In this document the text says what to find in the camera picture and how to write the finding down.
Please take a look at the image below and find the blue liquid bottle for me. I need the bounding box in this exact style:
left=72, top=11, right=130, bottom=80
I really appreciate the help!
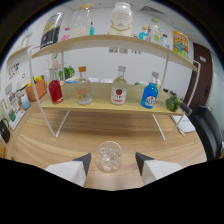
left=140, top=71, right=160, bottom=110

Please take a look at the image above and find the clear bottle orange cap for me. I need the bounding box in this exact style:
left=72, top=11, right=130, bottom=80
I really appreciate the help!
left=75, top=65, right=94, bottom=106

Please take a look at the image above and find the clear bottle wooden lid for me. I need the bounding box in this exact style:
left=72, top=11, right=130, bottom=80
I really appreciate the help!
left=68, top=3, right=95, bottom=38

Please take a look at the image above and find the white milk bottle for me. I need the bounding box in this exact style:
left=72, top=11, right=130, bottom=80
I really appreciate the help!
left=108, top=1, right=134, bottom=38

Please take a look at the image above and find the glass cup with ice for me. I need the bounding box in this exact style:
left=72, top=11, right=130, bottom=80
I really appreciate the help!
left=95, top=140, right=123, bottom=174

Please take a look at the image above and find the blue and white cup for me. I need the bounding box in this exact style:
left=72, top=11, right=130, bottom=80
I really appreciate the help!
left=20, top=93, right=32, bottom=110

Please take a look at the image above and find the black chair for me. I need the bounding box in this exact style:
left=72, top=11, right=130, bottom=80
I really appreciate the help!
left=188, top=103, right=224, bottom=161

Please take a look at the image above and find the jar of green limes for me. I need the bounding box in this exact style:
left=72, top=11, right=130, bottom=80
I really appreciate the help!
left=164, top=91, right=183, bottom=113

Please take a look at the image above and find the white tray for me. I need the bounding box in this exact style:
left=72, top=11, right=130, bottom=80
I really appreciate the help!
left=8, top=109, right=26, bottom=130

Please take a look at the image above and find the red liquid bottle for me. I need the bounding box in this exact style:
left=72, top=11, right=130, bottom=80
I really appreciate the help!
left=48, top=71, right=64, bottom=105

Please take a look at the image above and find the orange storage basket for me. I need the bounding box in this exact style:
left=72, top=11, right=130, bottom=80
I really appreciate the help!
left=25, top=75, right=48, bottom=102

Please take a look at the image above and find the green potted plant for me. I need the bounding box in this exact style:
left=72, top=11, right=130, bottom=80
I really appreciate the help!
left=58, top=65, right=76, bottom=81

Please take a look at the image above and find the brown door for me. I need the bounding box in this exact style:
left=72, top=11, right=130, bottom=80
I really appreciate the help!
left=183, top=42, right=214, bottom=109

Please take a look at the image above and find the yellow snack packet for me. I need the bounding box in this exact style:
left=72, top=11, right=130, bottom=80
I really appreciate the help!
left=172, top=30, right=190, bottom=60

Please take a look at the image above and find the wooden two-tier shelf rack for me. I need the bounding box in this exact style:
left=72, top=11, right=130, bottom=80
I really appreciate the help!
left=29, top=34, right=202, bottom=143

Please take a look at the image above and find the small blue bottle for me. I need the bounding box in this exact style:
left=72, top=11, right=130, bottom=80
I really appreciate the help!
left=138, top=26, right=149, bottom=41

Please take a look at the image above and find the black snack bag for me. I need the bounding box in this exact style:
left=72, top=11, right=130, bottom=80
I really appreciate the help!
left=39, top=12, right=65, bottom=50

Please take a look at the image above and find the black handled kettle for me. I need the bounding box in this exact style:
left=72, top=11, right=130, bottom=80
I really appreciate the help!
left=0, top=118, right=11, bottom=144

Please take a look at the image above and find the wooden wall shelf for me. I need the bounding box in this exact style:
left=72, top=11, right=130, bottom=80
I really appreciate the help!
left=6, top=44, right=33, bottom=63

